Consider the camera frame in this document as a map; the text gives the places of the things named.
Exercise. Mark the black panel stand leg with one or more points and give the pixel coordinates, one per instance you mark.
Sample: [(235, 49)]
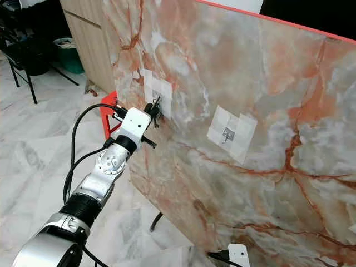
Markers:
[(156, 222)]

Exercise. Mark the marble pattern panel board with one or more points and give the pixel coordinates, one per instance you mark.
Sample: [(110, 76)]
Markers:
[(256, 83)]

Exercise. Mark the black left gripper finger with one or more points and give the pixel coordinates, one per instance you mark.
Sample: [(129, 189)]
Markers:
[(154, 108)]

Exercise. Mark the metal wall hook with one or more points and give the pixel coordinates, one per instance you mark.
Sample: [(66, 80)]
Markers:
[(228, 135)]

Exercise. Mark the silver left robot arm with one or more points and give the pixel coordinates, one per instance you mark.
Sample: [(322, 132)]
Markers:
[(100, 178)]

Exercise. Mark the red plastic stool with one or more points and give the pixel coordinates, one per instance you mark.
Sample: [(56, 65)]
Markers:
[(108, 114)]

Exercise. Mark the large white tape patch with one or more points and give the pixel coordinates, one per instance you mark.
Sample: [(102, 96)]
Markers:
[(245, 133)]

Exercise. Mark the small white tape patch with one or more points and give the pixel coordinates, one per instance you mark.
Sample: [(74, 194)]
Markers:
[(166, 89)]

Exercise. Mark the brown dumbbell toy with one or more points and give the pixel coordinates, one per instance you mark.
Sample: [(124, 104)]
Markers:
[(90, 89)]

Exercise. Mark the green bin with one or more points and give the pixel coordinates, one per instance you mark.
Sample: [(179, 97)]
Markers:
[(71, 54)]

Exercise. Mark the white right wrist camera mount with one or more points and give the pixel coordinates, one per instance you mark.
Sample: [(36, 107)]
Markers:
[(238, 256)]

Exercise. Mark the light wooden cabinet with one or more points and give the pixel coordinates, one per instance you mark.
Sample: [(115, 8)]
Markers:
[(89, 39)]

